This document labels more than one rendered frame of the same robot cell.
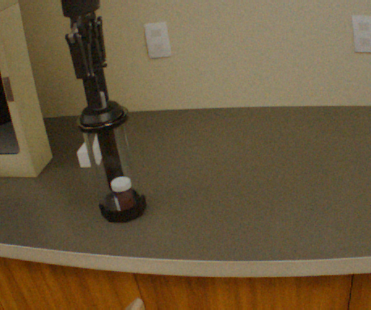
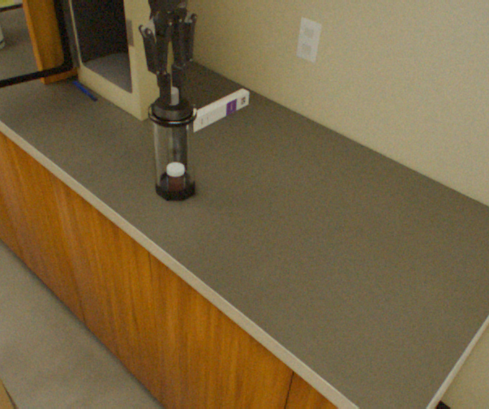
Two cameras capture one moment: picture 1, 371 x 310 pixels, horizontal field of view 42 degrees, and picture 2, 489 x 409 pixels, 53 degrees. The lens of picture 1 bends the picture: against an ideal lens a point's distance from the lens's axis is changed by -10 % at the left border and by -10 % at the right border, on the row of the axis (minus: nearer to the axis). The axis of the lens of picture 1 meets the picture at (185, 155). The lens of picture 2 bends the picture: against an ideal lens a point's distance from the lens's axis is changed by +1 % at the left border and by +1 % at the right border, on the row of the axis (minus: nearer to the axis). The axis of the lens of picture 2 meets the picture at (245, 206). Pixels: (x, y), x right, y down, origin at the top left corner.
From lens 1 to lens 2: 0.44 m
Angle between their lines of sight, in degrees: 22
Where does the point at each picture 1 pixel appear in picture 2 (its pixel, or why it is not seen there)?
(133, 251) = (147, 229)
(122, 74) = (271, 58)
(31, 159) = (139, 104)
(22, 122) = (138, 69)
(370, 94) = not seen: outside the picture
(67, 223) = (126, 177)
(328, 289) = (273, 359)
